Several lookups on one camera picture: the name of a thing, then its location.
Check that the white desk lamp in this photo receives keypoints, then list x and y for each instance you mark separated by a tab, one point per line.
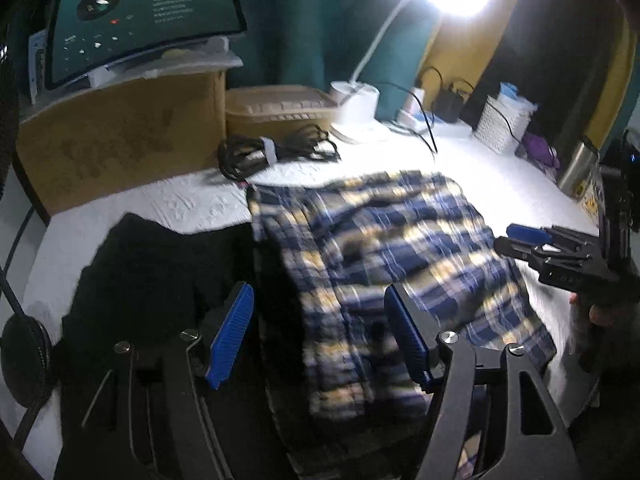
357	105

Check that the purple bag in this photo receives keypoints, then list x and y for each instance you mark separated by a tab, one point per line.
542	152

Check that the yellow curtain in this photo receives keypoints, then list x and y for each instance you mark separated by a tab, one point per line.
615	85
465	50

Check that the blue white packets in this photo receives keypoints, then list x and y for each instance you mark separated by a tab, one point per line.
515	97

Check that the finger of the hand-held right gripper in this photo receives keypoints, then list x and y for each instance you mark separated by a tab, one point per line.
527	232
515	247

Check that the beige lidded container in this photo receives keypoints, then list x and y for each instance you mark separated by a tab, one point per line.
280	110

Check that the white textured table cloth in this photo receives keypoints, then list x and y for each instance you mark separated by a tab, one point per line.
475	175

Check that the white charger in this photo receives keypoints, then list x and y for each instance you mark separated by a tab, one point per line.
416	102

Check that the person's right hand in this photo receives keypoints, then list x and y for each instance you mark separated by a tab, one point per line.
605	317

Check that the black garment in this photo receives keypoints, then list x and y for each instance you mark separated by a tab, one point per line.
150	270

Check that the white perforated basket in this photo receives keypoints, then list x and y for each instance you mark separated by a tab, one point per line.
500	127

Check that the clear plastic box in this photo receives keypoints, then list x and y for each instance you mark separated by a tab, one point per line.
200	57

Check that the green curtain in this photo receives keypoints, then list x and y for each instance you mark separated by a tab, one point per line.
310	25

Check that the steel tumbler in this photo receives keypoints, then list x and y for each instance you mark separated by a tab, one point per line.
577	167

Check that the brown cardboard box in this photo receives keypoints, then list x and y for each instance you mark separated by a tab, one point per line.
125	140

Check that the tablet with green screen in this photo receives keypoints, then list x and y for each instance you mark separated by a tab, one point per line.
150	15

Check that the white power strip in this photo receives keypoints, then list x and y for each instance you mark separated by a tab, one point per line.
450	127

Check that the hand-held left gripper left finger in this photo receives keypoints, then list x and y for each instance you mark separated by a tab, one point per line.
232	330

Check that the black charger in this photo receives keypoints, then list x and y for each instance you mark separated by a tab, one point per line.
450	105

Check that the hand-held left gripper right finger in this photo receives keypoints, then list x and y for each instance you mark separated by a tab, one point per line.
407	335

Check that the white mug with yellow print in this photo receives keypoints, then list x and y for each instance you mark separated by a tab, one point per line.
591	202

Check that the blue yellow plaid shirt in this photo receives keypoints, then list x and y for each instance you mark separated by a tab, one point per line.
400	230

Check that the black round disc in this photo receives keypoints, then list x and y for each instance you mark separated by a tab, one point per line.
25	362

